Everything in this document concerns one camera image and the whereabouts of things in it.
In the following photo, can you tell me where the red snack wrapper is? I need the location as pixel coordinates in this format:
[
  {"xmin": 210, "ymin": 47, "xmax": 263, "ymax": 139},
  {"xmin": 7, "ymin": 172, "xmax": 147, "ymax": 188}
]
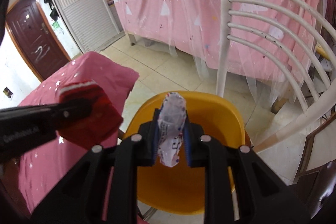
[{"xmin": 57, "ymin": 81, "xmax": 123, "ymax": 149}]

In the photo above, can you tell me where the white printed wrapper trash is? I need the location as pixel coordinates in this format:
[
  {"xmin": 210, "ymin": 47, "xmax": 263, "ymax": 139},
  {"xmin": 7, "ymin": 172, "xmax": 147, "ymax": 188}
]
[{"xmin": 157, "ymin": 92, "xmax": 187, "ymax": 168}]

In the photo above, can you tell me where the yellow plastic trash bin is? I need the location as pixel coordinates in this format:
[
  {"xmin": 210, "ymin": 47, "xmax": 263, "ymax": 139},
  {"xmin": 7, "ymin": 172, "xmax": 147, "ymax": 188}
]
[{"xmin": 113, "ymin": 92, "xmax": 245, "ymax": 220}]

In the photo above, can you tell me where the pink star tablecloth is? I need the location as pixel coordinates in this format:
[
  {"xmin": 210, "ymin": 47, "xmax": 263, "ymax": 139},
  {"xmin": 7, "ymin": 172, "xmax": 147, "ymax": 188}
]
[{"xmin": 18, "ymin": 52, "xmax": 139, "ymax": 212}]

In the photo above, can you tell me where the dark red door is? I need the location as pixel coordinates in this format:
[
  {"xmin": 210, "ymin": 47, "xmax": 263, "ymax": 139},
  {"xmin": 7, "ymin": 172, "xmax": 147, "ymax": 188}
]
[{"xmin": 6, "ymin": 0, "xmax": 70, "ymax": 81}]

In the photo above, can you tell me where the white louvered wardrobe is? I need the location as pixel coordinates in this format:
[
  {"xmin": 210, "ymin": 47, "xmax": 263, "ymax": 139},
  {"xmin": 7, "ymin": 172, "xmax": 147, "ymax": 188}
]
[{"xmin": 53, "ymin": 0, "xmax": 121, "ymax": 53}]

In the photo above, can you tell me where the white metal chair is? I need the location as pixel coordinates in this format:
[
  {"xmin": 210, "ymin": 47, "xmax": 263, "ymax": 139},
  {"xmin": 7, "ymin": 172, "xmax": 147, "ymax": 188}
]
[{"xmin": 215, "ymin": 0, "xmax": 336, "ymax": 154}]

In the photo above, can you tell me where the pink tree bed curtain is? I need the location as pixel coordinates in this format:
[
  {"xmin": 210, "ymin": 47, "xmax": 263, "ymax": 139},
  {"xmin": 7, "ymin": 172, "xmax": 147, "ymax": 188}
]
[{"xmin": 110, "ymin": 0, "xmax": 329, "ymax": 88}]

